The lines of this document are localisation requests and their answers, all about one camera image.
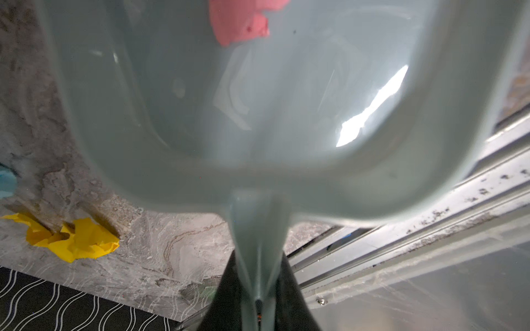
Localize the light teal plastic dustpan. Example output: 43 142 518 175
35 1 529 305

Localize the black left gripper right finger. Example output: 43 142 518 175
275 254 321 331

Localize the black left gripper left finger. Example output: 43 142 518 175
197 251 243 331

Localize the light blue paper scrap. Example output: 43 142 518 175
0 166 17 199

